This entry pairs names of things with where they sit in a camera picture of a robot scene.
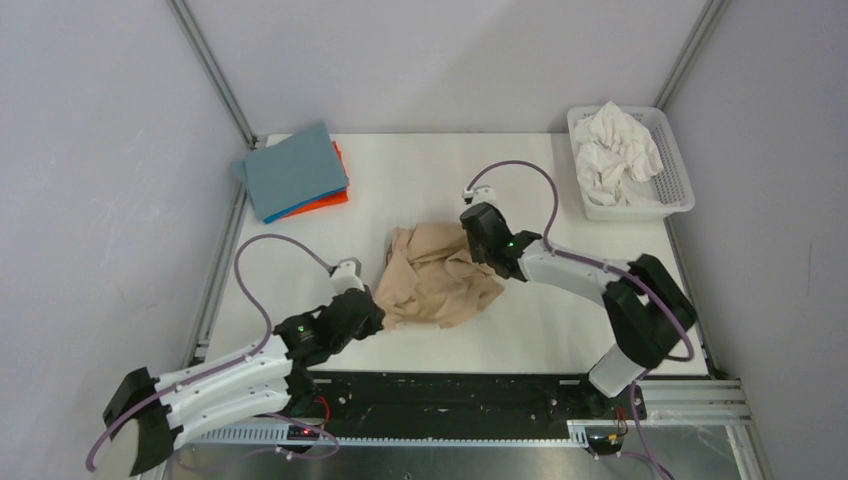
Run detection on aluminium frame post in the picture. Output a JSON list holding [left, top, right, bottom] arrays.
[[653, 0, 731, 111], [166, 0, 258, 150]]

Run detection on right aluminium frame post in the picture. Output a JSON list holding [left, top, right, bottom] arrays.
[[653, 0, 731, 111]]

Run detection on white slotted cable duct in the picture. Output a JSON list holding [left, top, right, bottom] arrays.
[[170, 423, 591, 448]]

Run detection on folded grey-blue t shirt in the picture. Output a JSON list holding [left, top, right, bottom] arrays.
[[231, 123, 349, 224]]

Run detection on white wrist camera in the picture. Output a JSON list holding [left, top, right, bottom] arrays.
[[462, 185, 497, 206], [329, 257, 366, 295]]

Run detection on left aluminium frame post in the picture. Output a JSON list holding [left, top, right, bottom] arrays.
[[166, 0, 258, 150]]

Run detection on beige t shirt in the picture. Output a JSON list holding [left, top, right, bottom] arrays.
[[374, 222, 504, 330]]

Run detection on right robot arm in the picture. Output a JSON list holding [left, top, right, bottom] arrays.
[[460, 202, 697, 418]]

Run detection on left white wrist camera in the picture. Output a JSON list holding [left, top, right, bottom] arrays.
[[329, 257, 366, 295]]

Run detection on crumpled white t shirt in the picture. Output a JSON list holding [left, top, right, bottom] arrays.
[[571, 101, 664, 208]]

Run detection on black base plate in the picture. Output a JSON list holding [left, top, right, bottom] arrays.
[[282, 371, 647, 441]]

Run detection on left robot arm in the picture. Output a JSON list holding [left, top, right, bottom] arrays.
[[103, 288, 385, 476]]

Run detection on folded bright blue t shirt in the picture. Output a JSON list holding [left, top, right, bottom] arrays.
[[263, 189, 349, 224]]

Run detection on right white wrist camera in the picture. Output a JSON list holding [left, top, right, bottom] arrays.
[[462, 185, 497, 206]]

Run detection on folded orange t shirt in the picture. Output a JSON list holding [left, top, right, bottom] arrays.
[[278, 140, 350, 218]]

